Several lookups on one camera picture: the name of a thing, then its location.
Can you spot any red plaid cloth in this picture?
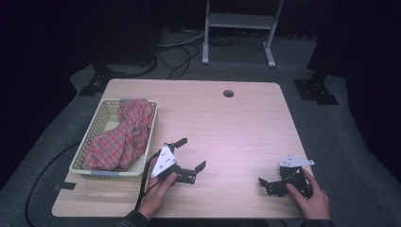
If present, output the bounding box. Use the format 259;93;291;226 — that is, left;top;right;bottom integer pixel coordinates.
82;98;156;172

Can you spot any white metal stand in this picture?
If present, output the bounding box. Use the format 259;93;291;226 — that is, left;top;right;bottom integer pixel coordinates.
201;0;285;69

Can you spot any black stand base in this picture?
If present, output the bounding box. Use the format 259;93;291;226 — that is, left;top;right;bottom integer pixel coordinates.
292;72;340;106
78;61;127;97

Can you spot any black tape strip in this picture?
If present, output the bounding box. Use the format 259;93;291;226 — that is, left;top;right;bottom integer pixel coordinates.
52;182;78;192

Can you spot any person's left hand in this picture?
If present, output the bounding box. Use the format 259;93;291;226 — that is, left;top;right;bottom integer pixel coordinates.
137;171;178;220

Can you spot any person's right hand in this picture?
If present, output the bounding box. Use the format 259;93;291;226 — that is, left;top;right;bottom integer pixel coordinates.
286;169;331;220

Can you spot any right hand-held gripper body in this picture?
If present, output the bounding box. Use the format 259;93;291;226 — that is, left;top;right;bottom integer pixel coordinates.
266;154;315;200

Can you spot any thin black floor cable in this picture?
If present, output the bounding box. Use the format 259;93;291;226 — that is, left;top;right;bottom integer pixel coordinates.
157;44;201;80

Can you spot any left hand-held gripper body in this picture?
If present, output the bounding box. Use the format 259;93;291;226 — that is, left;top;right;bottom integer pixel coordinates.
150;143;197;185

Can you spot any cream plastic basket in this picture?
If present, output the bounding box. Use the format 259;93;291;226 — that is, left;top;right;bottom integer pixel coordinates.
68;98;159;183

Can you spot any white floor cable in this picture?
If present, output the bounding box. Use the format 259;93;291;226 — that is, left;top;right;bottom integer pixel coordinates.
157;30;206;49

